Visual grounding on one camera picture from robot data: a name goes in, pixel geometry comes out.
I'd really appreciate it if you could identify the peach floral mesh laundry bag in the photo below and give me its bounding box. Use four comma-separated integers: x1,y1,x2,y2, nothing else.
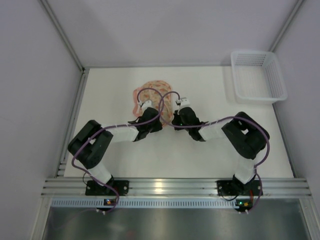
132,80,174,122

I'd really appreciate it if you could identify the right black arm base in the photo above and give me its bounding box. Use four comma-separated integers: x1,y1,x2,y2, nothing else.
216,179,262,197

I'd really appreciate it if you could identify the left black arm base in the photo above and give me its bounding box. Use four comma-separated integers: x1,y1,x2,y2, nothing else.
85,178,130,196

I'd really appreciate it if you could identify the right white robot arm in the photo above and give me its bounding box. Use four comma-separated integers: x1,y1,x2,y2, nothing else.
170,107,270,185

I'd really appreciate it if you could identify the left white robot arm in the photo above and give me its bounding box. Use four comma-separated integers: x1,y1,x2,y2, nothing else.
67,106,163,187

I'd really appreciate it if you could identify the white plastic basket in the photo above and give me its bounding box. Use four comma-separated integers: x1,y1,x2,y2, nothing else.
230,50,288,105

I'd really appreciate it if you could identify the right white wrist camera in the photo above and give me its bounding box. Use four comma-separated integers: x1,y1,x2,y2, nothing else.
175,97,191,109

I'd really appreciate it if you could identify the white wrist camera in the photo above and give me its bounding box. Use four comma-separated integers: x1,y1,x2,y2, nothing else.
138,100,153,112
175,97,191,109

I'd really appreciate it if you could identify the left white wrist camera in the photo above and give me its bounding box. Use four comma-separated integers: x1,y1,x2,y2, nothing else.
138,100,153,112

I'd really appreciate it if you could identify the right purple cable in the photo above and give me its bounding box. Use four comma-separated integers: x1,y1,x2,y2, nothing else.
157,91,271,211

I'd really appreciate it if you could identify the purple cable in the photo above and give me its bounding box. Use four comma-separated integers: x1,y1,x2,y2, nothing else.
157,91,271,211
71,87,166,210

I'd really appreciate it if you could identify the white slotted cable duct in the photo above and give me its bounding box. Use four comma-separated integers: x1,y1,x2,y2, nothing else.
51,197,240,209

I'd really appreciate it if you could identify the left aluminium frame post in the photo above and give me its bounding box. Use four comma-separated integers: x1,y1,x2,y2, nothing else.
38,0,87,73

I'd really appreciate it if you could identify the aluminium frame post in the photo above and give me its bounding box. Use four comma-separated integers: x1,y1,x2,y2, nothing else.
268,0,307,53
38,0,87,73

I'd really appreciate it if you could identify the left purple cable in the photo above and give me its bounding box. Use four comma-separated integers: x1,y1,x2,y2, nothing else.
71,87,166,210

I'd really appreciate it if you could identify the aluminium mounting rail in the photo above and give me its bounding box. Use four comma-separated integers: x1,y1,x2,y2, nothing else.
41,177,312,199

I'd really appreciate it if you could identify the right aluminium frame post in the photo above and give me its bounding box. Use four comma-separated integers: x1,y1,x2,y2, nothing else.
268,0,307,53

